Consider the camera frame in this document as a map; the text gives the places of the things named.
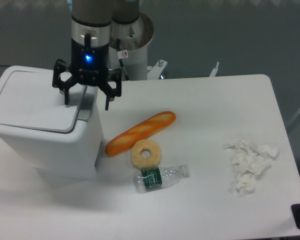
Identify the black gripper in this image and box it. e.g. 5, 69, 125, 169
52, 40, 122, 111

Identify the white trash can lid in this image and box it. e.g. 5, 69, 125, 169
0, 70, 85, 133

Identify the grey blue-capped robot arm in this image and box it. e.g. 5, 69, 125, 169
52, 0, 140, 105

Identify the white trash can body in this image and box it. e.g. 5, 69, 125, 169
0, 65, 106, 181

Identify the orange toy baguette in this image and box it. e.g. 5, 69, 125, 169
105, 111, 177, 157

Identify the clear bottle green label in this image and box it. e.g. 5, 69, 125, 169
133, 164, 190, 193

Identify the crumpled white tissue paper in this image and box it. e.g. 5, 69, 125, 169
223, 138, 280, 198

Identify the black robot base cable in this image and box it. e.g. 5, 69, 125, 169
116, 38, 131, 82

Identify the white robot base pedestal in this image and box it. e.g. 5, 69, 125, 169
109, 12, 154, 81

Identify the white mounting bracket with bolts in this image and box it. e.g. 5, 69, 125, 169
121, 59, 221, 81

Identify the beige toy donut ring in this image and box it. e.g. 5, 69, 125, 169
130, 138, 162, 170

